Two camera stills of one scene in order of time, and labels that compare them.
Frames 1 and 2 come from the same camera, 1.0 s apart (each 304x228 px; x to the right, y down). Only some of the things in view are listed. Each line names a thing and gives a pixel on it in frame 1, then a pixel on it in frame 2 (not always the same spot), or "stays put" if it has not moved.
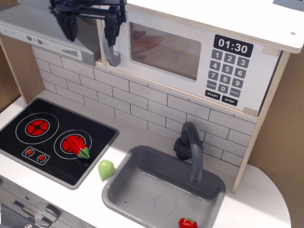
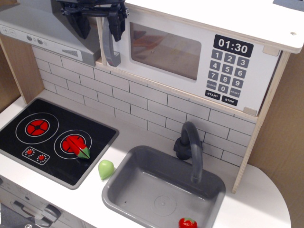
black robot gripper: [74, 6] → [115, 10]
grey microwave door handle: [113, 57] stays put
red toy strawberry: [187, 223] stays put
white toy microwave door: [198, 62] stays put
